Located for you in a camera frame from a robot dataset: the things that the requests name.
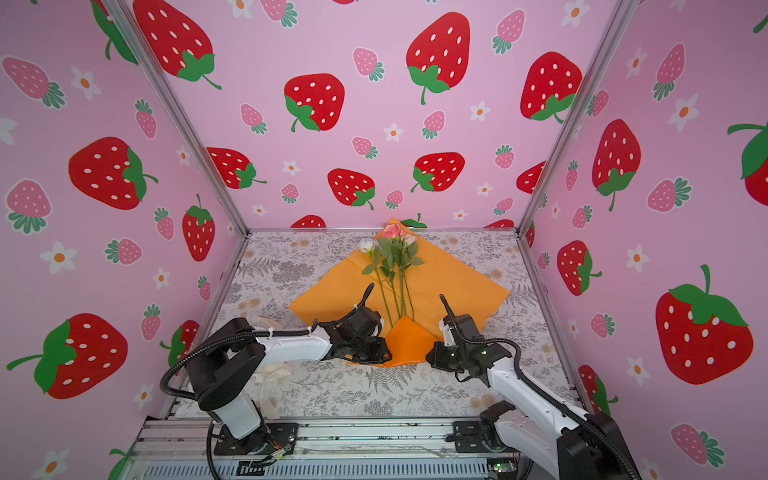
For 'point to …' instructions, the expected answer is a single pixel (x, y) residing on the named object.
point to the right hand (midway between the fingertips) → (425, 357)
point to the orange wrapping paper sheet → (419, 281)
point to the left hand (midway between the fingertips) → (393, 358)
